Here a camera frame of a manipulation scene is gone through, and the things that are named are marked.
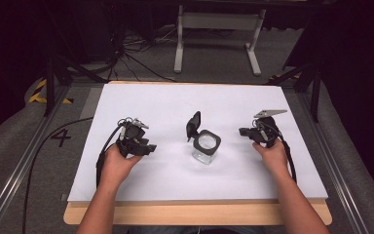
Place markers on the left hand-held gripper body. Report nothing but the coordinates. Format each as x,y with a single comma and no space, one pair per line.
132,136

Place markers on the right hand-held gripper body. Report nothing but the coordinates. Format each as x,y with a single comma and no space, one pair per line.
266,128

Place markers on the clear jar with black lid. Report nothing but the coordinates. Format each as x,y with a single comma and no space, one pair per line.
203,141

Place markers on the person's right hand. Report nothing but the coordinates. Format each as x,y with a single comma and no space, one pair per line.
274,157

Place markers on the person's left hand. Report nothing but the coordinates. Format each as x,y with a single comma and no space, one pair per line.
118,165

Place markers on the white table mat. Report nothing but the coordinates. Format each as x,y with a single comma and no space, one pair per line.
194,182

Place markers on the black tripod stand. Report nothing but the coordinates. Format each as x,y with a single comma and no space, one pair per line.
308,81
58,71

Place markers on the yellow black hazard tape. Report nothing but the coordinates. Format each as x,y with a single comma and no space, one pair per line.
44,94

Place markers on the grey metal stand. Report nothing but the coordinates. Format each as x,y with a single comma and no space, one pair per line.
219,35

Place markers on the aluminium floor rail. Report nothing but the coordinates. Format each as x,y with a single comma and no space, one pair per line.
332,165
22,162

